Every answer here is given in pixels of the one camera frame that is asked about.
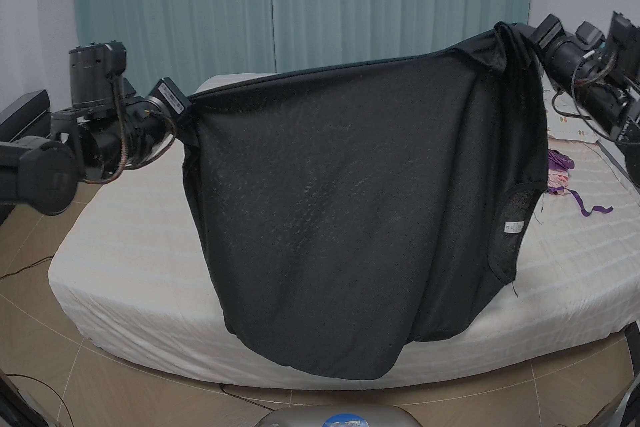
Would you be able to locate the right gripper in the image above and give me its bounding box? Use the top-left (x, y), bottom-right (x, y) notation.
top-left (520, 25), bottom-right (585, 88)

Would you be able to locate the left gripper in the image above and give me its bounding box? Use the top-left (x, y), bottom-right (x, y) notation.
top-left (127, 96), bottom-right (197, 161)

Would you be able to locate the black T-shirt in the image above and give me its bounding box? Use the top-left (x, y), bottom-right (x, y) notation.
top-left (181, 21), bottom-right (548, 382)

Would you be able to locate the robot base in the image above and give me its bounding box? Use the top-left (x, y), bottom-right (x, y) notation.
top-left (255, 406), bottom-right (418, 427)

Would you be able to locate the pile of clothes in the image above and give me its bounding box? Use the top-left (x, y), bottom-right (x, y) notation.
top-left (545, 148), bottom-right (615, 219)

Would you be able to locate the bed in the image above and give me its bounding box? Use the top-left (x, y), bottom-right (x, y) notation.
top-left (46, 50), bottom-right (640, 391)

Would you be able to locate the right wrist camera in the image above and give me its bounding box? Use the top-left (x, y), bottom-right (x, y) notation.
top-left (534, 14), bottom-right (567, 50)

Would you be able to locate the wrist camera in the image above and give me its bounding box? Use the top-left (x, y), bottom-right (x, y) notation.
top-left (534, 14), bottom-right (567, 50)
top-left (149, 77), bottom-right (194, 119)

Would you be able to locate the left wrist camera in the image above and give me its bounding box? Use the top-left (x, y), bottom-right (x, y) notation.
top-left (149, 77), bottom-right (194, 119)

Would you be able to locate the black cable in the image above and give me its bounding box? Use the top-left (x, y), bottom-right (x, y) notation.
top-left (551, 90), bottom-right (601, 121)
top-left (218, 382), bottom-right (274, 412)

